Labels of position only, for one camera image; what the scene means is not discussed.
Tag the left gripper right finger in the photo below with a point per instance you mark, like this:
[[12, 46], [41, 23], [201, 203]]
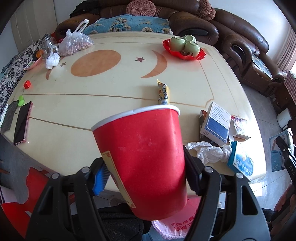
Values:
[[228, 209]]

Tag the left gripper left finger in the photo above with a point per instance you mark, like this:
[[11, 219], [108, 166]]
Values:
[[86, 219]]

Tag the light blue cartoon box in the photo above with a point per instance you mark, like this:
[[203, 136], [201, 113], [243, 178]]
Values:
[[239, 161]]

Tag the white tissue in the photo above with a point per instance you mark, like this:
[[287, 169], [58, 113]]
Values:
[[210, 154]]

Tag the blue white medicine box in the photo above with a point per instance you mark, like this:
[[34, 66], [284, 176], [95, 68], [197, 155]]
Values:
[[216, 124]]

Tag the red paper cup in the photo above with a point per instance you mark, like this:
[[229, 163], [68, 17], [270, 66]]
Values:
[[143, 151]]

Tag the yellow snack wrapper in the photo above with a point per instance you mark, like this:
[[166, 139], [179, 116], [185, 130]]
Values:
[[164, 93]]

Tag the maroon patterned box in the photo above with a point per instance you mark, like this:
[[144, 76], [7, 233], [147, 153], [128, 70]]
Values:
[[238, 128]]

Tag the pink lined trash bin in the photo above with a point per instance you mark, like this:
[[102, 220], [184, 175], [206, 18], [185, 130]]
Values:
[[178, 225]]

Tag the red plastic stool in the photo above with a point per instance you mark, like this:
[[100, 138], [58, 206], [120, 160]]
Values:
[[20, 208]]

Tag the red checkered tablecloth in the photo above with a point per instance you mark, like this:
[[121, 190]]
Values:
[[290, 84]]

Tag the pink-cased smartphone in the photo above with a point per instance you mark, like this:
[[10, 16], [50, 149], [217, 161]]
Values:
[[22, 124]]

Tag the dark grey remote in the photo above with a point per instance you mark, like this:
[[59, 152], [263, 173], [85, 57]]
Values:
[[8, 117]]

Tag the brown leather armchair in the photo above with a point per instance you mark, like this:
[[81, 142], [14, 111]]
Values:
[[245, 50]]

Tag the small red cube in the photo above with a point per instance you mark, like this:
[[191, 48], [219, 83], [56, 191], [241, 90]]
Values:
[[27, 84]]

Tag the floral patterned cloth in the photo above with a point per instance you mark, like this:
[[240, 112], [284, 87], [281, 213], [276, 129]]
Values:
[[12, 73]]

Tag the green ceramic cup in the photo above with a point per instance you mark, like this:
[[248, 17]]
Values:
[[189, 38], [177, 43], [192, 48]]

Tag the small white plastic bag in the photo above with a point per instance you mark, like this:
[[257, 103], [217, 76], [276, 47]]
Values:
[[53, 59]]

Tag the orange fruit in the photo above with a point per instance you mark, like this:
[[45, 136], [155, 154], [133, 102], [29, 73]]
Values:
[[39, 53]]

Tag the glass jar with lid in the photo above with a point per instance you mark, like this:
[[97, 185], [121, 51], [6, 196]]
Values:
[[45, 45]]

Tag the red plastic tray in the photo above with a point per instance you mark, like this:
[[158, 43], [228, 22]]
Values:
[[182, 54]]

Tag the clear bag of nuts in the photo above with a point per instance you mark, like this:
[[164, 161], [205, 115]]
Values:
[[75, 41]]

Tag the pink round cushion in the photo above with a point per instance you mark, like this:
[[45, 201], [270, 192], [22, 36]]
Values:
[[141, 8], [205, 10]]

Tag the brown leather sofa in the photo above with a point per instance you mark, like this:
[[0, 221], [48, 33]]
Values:
[[182, 17]]

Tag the cream wooden cabinet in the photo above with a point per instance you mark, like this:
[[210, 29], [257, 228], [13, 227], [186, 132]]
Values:
[[31, 21]]

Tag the blue floral seat cover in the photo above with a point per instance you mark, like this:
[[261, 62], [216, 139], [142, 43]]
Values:
[[126, 23]]

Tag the black clothing on sofa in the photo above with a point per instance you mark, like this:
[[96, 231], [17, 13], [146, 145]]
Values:
[[86, 7]]

